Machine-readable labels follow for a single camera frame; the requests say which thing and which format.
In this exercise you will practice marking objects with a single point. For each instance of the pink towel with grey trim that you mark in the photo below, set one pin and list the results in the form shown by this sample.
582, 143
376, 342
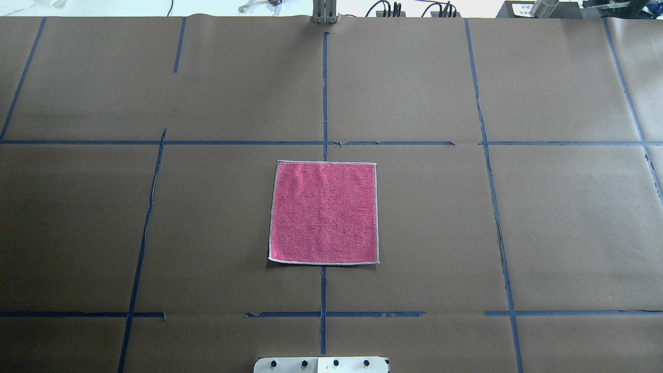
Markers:
324, 213

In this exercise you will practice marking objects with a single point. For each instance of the right black power strip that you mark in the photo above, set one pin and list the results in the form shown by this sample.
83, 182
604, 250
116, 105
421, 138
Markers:
440, 10

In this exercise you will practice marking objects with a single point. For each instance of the black power strip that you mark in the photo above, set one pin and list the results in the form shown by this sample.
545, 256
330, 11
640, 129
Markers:
386, 9
440, 10

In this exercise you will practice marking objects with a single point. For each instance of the left black power strip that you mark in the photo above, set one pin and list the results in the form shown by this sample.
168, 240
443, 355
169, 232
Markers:
386, 9

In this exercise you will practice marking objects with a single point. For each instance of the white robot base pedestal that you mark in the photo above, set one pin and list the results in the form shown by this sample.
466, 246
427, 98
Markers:
323, 364

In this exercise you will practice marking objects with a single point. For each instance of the aluminium frame post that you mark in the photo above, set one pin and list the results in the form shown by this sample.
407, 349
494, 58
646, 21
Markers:
324, 12

